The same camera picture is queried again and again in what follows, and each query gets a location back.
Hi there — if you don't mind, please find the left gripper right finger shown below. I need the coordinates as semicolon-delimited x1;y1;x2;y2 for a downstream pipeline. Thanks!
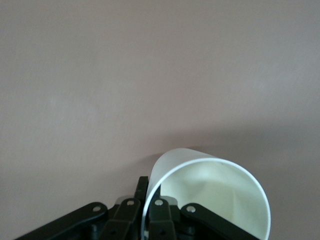
146;198;261;240

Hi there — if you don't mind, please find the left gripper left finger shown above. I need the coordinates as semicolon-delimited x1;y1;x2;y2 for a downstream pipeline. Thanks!
14;176;150;240

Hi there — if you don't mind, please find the white plastic cup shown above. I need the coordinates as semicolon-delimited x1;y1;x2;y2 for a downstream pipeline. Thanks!
140;147;273;240

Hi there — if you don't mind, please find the brown table cover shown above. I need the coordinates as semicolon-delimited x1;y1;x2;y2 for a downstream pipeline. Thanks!
0;0;320;240

